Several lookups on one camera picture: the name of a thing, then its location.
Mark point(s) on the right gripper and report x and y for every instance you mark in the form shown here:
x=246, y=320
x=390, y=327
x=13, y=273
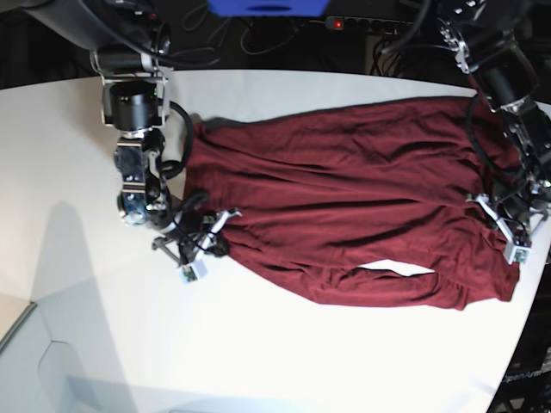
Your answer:
x=186, y=233

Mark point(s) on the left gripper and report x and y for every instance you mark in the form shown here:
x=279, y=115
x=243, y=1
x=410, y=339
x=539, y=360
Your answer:
x=518, y=227

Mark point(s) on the dark red t-shirt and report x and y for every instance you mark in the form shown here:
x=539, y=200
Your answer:
x=362, y=206

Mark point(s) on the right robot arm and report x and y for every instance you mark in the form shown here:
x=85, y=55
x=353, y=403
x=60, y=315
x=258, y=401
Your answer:
x=129, y=49

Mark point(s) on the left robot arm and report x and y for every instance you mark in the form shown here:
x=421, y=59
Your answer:
x=481, y=36

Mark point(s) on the blue box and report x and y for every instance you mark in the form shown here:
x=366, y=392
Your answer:
x=269, y=8

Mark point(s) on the black power strip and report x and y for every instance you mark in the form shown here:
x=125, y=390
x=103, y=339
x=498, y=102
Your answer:
x=367, y=26

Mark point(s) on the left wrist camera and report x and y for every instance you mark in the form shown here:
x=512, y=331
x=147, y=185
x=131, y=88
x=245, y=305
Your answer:
x=516, y=253

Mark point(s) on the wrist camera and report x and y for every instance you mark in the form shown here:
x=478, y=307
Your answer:
x=516, y=253
x=193, y=271

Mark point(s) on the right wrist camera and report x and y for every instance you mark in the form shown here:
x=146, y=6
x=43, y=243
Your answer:
x=193, y=271

